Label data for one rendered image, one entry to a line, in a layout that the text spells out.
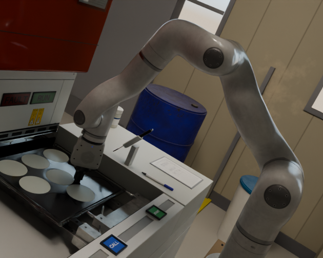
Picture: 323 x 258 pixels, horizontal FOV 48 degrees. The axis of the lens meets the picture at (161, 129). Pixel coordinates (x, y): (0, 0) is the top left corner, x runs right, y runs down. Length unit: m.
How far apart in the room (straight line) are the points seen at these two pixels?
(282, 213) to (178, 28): 0.57
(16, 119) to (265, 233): 0.90
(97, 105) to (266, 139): 0.50
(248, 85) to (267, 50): 2.49
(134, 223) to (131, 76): 0.45
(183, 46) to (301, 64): 2.51
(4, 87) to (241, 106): 0.74
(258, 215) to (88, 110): 0.58
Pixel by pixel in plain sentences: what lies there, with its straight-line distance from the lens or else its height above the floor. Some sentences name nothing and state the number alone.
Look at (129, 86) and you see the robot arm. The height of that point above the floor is 1.31.
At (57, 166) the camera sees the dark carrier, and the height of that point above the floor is 0.90.
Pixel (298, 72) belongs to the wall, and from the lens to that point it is 3.48.
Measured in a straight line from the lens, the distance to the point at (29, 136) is 1.46.
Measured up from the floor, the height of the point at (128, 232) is 0.96.
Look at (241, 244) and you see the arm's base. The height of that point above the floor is 1.04.
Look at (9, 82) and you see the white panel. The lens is 1.27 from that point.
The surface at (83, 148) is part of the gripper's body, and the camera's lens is 1.25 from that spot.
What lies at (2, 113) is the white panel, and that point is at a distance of 1.32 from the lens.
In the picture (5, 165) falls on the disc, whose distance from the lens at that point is 1.32.
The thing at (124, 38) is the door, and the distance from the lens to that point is 4.04.
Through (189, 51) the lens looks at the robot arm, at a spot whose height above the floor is 1.48.
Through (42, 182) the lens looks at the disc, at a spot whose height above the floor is 0.90.
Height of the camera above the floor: 1.56
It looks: 17 degrees down
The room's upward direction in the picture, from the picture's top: 24 degrees clockwise
